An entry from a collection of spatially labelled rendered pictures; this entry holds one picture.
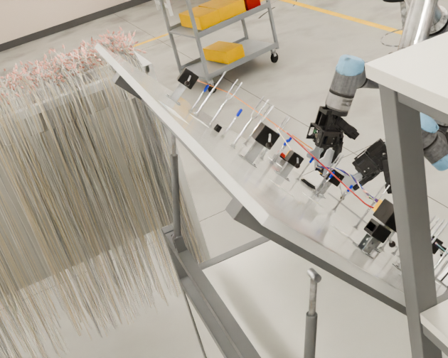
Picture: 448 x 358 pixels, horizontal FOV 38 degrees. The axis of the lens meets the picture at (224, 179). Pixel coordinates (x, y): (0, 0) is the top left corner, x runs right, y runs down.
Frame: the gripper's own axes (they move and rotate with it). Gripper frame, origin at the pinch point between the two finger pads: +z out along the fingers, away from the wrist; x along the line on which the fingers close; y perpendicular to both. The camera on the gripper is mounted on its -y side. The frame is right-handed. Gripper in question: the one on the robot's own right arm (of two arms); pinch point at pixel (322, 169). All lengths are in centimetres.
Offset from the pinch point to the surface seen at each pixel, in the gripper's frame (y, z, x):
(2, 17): -99, 152, -798
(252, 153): 50, -18, 29
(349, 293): -8.6, 33.5, 19.5
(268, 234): 68, -19, 62
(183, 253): 33, 37, -14
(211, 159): 76, -27, 52
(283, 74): -234, 63, -326
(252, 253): 0.0, 43.7, -20.6
